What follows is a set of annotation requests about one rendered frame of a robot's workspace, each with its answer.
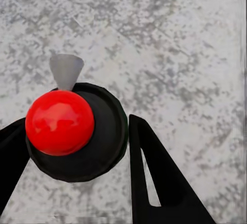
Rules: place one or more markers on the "insectifuge atomizer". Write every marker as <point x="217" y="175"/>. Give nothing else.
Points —
<point x="79" y="131"/>

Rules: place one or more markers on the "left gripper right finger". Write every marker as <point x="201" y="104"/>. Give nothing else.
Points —
<point x="179" y="202"/>

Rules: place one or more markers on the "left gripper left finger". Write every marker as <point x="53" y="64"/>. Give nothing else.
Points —
<point x="14" y="156"/>

